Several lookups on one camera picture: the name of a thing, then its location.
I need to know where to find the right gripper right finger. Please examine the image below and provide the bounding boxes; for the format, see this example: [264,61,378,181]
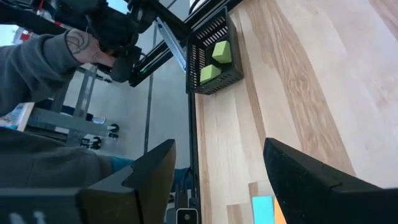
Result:
[263,138,398,224]

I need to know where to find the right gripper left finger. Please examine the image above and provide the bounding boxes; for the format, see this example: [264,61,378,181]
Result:
[0,139,177,224]

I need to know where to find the long orange foam block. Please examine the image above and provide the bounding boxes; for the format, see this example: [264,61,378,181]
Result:
[273,198,287,224]

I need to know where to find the long blue foam block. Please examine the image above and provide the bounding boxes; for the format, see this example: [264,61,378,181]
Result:
[251,195,275,224]

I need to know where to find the small green foam cube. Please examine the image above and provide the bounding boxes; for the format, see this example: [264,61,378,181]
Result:
[199,63,223,85]
[211,40,233,65]

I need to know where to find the black caster wheel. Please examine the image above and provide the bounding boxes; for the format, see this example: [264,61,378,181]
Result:
[80,136,103,151]
[106,123,121,139]

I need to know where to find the grey metal stand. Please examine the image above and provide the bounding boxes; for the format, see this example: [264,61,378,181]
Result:
[27,66,110,147]

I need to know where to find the black plastic basket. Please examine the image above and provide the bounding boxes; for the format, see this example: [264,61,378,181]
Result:
[185,6,244,96]

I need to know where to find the person's hand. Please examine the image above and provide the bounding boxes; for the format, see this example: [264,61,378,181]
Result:
[65,29,116,68]

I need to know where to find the printed cardboard box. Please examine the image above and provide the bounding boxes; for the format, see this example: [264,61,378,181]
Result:
[0,102,35,132]

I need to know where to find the person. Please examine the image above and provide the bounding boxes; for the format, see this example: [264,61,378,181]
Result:
[0,29,135,189]

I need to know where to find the table-level camera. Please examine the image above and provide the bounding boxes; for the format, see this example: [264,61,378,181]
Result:
[175,207,200,224]

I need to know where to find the black aluminium table frame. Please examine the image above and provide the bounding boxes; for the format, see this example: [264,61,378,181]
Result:
[129,0,244,224]

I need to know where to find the silver metal bracket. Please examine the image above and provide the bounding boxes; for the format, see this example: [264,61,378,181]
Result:
[154,16,188,72]

